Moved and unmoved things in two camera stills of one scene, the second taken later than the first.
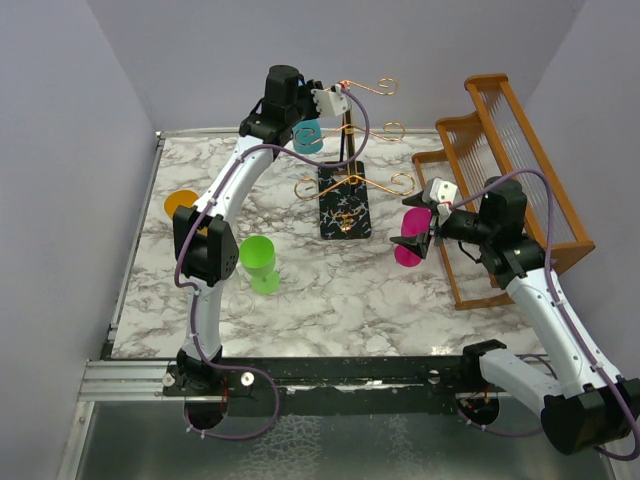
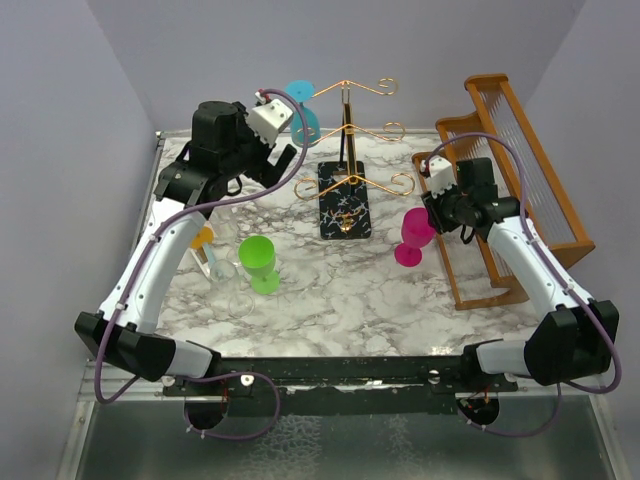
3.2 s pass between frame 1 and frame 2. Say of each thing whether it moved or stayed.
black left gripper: moved
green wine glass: stayed
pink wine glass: stayed
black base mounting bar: stayed
